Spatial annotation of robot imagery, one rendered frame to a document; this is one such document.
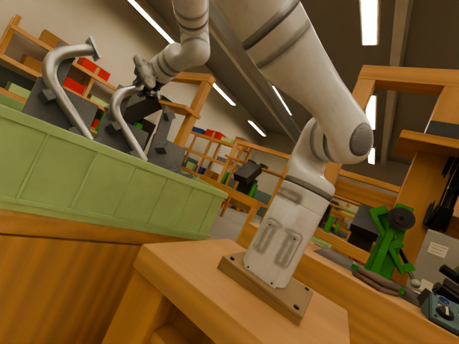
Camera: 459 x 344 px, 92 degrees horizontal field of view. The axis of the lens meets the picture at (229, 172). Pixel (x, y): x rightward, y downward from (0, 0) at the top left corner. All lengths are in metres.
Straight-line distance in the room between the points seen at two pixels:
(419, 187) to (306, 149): 0.95
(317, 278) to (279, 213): 0.34
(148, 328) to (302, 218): 0.29
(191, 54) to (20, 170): 0.41
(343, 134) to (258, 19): 0.21
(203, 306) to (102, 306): 0.42
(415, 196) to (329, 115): 1.00
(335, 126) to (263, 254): 0.24
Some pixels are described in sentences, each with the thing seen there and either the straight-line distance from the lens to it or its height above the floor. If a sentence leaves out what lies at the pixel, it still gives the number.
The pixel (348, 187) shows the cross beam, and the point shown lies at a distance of 1.41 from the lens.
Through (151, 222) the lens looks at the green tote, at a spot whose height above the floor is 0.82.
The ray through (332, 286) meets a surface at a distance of 0.70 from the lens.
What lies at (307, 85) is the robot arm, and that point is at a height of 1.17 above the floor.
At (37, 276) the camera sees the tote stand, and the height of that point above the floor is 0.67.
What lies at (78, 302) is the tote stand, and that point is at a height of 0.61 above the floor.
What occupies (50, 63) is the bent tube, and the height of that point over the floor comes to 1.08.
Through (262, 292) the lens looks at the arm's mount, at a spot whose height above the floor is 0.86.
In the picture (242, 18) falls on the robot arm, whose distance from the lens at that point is 0.34.
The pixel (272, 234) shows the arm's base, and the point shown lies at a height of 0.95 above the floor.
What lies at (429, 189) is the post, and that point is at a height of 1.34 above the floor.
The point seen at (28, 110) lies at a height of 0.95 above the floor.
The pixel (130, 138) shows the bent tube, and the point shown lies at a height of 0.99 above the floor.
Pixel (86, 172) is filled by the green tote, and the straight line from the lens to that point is 0.54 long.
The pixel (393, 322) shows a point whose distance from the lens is 0.72.
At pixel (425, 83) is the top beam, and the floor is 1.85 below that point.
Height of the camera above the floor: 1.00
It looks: 2 degrees up
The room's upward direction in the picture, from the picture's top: 24 degrees clockwise
